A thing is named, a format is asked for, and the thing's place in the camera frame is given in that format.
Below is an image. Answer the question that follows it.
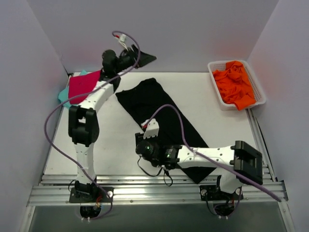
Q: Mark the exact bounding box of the black t-shirt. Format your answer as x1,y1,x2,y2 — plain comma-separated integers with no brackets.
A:
114,77,218,185

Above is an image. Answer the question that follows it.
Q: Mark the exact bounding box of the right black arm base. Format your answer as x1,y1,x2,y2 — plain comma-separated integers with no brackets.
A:
199,185,243,220

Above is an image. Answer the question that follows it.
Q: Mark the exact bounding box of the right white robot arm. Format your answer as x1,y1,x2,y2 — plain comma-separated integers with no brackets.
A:
135,133,263,200

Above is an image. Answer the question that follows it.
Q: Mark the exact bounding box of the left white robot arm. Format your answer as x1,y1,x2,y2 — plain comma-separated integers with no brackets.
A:
68,45,156,203

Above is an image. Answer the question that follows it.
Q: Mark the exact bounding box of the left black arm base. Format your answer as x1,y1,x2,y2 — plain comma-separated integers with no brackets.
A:
69,181,114,220

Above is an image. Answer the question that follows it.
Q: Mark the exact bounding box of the folded pink t-shirt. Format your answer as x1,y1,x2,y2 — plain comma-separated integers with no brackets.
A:
68,70,100,105

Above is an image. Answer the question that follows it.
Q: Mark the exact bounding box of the folded teal t-shirt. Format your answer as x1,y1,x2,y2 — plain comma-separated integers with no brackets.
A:
57,70,87,104

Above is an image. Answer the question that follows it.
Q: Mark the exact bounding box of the crumpled orange t-shirt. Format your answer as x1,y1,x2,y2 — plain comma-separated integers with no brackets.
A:
212,61,256,111

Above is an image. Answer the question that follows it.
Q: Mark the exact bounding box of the white plastic basket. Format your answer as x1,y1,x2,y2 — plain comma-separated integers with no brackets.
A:
207,60,266,111

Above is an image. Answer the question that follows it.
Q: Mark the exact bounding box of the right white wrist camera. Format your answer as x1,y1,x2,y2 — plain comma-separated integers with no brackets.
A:
141,118,159,139

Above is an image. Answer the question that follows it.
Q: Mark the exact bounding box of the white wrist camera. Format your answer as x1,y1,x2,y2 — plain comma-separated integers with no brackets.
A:
141,118,159,139
114,34,128,51

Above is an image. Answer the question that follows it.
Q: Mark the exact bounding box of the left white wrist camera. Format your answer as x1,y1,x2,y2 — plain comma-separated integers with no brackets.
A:
114,34,128,51

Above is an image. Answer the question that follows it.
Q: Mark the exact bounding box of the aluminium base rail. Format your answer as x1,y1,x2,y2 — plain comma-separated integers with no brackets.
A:
26,174,289,207

